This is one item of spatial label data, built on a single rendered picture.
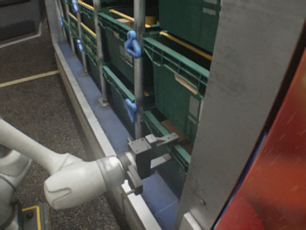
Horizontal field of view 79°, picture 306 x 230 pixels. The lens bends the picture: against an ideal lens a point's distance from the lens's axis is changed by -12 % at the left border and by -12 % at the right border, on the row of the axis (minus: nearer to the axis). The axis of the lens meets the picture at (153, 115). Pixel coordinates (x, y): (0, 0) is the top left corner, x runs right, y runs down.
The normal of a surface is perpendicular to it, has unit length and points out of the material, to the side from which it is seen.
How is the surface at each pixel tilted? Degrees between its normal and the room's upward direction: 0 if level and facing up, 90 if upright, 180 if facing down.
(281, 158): 90
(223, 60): 90
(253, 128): 90
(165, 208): 0
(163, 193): 0
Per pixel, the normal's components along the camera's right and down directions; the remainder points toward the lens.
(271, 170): -0.87, 0.28
